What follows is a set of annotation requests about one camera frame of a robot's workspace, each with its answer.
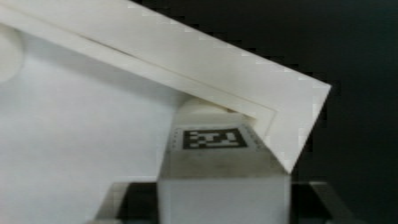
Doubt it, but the white square table top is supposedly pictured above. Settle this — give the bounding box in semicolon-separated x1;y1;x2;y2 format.
0;6;281;224

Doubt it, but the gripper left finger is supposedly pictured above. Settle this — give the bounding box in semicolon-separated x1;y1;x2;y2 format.
88;182;159;224

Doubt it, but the white right fence wall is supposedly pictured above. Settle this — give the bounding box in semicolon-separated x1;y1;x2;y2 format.
0;0;331;169

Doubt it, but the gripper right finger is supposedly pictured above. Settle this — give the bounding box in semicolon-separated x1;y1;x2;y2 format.
290;181;356;224

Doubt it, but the white table leg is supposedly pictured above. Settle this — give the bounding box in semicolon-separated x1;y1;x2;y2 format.
157;99;290;224

